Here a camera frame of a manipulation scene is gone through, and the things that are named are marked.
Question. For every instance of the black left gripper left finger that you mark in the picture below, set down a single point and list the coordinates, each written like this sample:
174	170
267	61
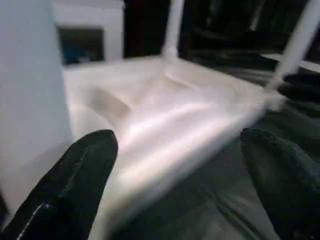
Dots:
65	192

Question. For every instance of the white glass door cabinet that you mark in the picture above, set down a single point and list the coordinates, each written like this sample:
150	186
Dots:
87	37

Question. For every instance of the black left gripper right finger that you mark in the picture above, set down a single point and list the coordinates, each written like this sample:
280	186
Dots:
287	180

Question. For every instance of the white flat board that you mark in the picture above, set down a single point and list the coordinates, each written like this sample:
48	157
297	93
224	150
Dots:
290	58

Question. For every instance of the black work mat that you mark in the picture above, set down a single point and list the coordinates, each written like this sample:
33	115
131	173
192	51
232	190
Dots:
200	200

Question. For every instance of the white plastic table top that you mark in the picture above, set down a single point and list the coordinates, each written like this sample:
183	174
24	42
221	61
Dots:
175	120

